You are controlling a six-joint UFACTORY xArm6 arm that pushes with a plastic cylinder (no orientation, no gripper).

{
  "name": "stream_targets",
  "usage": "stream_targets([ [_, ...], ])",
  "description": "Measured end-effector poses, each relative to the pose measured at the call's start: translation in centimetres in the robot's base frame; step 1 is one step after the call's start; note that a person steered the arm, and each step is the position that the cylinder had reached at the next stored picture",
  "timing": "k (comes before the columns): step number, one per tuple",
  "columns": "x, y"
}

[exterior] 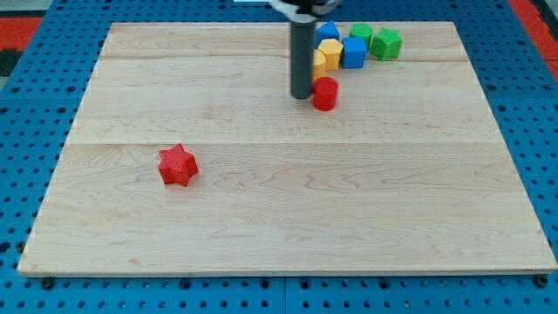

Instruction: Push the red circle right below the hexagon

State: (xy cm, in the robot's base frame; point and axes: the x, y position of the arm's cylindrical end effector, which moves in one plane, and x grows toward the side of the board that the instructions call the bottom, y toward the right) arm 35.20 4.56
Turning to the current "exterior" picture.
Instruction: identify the red cylinder block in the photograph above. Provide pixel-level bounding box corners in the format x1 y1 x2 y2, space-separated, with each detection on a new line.
312 77 339 112

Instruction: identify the red star block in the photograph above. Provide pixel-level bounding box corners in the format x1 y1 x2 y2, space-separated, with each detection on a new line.
158 143 198 187

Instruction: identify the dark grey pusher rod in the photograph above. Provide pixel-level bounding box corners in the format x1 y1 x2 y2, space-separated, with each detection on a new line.
289 21 315 99

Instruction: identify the blue triangle block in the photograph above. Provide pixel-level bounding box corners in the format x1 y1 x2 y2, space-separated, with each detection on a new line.
314 21 340 49

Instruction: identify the yellow rounded block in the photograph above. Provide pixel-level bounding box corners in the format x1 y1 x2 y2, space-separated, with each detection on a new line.
313 49 327 81

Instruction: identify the yellow hexagon block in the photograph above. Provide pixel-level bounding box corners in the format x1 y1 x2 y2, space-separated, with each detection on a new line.
318 38 344 71

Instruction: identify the light wooden board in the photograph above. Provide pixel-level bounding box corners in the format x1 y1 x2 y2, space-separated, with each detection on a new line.
18 22 557 277

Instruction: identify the green cylinder block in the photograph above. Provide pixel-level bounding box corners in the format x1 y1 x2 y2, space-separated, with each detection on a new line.
349 22 374 50

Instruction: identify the green star block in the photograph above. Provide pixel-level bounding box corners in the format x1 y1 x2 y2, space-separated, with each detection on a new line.
370 27 403 61

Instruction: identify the blue cube block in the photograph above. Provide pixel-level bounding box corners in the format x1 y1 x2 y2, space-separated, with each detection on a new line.
341 37 367 69

